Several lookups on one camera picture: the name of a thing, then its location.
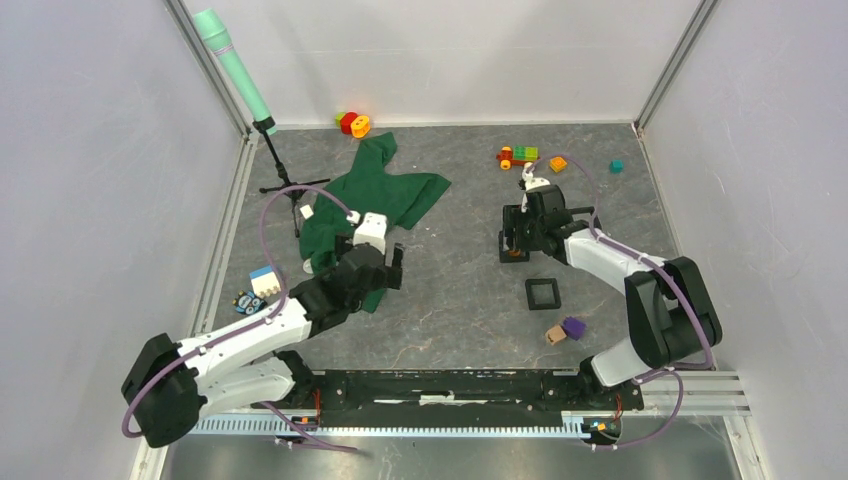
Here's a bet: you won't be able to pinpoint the black display frame box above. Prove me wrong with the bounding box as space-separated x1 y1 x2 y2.
498 230 530 264

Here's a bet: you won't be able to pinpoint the green fabric garment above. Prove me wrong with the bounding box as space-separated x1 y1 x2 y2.
290 133 451 313

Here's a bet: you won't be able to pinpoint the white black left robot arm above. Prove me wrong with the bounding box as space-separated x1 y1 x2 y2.
121 243 405 448

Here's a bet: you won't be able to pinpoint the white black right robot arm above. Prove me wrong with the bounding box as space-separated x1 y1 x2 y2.
499 181 723 408

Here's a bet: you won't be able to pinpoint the orange toy brick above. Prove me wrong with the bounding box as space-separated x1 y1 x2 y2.
548 156 569 173

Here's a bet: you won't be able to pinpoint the colourful toy brick car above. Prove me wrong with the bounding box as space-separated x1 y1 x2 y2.
496 146 539 170

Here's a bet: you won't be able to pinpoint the teal small cube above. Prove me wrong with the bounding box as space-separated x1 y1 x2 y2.
609 159 625 174

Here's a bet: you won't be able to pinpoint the blue white toy brick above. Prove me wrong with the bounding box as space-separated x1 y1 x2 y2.
249 265 282 299

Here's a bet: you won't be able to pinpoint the black tripod microphone stand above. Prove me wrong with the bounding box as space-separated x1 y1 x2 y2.
252 116 331 238

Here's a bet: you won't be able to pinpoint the purple toy block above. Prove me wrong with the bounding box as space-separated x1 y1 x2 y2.
561 317 587 340

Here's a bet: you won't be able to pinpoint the tan wooden block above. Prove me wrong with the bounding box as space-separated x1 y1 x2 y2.
545 325 568 345

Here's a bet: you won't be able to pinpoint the blue cartoon badge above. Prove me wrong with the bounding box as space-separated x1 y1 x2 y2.
232 291 267 316

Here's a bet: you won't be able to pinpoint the red orange green toy blocks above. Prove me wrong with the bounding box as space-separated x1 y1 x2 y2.
335 111 372 139

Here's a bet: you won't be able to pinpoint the mint green microphone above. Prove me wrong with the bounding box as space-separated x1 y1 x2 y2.
192 8 276 135

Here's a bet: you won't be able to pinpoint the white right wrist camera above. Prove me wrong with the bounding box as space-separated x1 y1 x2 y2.
519 162 550 194

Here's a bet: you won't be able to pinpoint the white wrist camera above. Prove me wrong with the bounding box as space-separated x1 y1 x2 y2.
519 162 550 194
346 210 388 254

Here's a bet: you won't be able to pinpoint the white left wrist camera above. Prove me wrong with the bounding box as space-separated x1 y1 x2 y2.
346 210 388 254

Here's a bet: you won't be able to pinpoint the black square frame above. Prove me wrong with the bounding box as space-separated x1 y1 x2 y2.
569 206 602 229

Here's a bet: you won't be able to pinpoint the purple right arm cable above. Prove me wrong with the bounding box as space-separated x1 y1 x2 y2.
526 154 717 452

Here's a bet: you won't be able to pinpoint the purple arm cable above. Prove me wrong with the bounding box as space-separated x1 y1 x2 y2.
526 154 717 452
121 184 362 454

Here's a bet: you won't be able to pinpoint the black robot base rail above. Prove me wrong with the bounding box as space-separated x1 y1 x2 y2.
274 350 644 428

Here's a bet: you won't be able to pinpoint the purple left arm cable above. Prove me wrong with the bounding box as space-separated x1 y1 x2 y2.
121 184 362 454

